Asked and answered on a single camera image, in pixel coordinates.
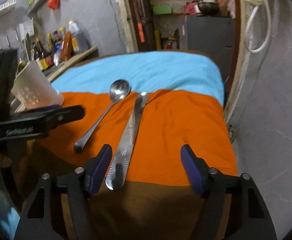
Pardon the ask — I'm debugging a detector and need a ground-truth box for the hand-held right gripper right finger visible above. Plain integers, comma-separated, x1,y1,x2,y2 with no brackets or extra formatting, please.
180,144,278,240

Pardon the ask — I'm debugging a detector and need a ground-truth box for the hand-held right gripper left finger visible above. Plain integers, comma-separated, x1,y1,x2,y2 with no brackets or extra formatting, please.
14,144,113,240

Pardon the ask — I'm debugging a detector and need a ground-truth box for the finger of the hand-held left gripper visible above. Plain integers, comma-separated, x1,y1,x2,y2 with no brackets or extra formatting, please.
0,105,85,142

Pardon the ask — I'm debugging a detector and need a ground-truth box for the metal spoon with patterned handle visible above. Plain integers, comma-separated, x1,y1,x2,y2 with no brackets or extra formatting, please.
105,91,149,191

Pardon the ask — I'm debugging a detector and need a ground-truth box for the white plastic utensil holder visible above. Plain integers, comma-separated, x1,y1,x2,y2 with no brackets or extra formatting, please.
11,60,64,111

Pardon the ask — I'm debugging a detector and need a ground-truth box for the metal spoon with smooth handle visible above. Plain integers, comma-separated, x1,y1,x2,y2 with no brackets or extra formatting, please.
73,79,131,154

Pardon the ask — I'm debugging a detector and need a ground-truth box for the orange cloth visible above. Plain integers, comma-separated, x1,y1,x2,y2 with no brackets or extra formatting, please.
35,89,238,187

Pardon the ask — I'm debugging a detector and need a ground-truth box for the blue white plastic bag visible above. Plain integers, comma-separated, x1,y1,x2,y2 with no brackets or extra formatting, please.
52,42,63,66

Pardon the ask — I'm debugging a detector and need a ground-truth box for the dark sauce bottle yellow cap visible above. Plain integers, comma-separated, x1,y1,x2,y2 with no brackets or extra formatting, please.
47,32,55,53

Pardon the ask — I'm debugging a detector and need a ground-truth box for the orange brown food packet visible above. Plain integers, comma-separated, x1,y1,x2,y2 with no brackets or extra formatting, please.
60,31,74,61

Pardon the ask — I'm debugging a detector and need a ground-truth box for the large cooking oil jug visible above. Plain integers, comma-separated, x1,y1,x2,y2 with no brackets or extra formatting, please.
68,20,89,53

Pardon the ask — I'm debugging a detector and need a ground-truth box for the blue cloth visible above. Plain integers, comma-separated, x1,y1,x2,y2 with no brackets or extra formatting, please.
51,51,225,105

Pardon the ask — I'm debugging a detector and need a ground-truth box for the grey cabinet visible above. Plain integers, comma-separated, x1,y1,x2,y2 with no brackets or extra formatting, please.
184,15,237,80

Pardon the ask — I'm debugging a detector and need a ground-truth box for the red cloth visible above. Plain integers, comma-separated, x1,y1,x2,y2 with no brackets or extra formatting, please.
183,2,199,15

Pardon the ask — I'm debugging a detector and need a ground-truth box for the green box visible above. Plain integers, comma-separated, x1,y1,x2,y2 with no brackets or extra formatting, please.
153,5,173,15

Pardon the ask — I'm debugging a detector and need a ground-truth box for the dark bowl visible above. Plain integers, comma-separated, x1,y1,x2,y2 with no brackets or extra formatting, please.
197,2,221,16

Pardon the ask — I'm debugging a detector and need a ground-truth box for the white plastic wall basket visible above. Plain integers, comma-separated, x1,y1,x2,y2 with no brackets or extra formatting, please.
0,0,21,18

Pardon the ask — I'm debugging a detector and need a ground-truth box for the grey wall rack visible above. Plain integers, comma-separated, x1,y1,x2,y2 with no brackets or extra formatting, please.
26,0,49,15

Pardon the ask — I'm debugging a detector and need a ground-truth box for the wooden door frame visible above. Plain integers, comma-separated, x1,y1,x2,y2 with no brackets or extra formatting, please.
113,0,249,120

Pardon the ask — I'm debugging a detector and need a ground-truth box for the white hose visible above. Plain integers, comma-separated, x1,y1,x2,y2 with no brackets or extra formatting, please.
245,0,272,54

